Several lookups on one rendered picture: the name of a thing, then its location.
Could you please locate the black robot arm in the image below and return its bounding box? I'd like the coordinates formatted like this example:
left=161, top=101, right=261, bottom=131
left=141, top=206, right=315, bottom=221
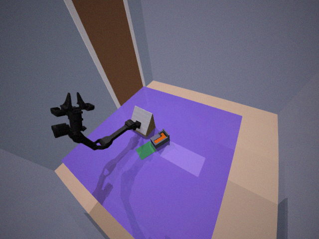
left=51, top=119, right=141, bottom=150

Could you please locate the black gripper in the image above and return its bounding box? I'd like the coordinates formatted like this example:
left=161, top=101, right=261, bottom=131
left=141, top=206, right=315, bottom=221
left=50, top=92, right=95, bottom=124

